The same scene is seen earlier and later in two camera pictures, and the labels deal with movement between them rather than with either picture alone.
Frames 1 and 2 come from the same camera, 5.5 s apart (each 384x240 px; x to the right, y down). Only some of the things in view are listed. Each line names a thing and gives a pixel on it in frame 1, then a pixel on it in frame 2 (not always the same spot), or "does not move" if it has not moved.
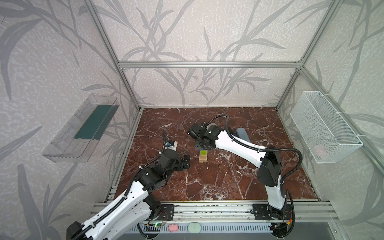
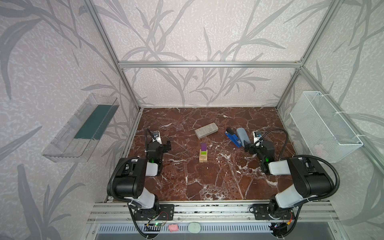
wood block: (203, 158) does not move
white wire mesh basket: (328, 136) does not move
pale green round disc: (194, 227) does not move
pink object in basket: (320, 151) does not move
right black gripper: (204, 144) → (252, 148)
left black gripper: (185, 162) → (163, 146)
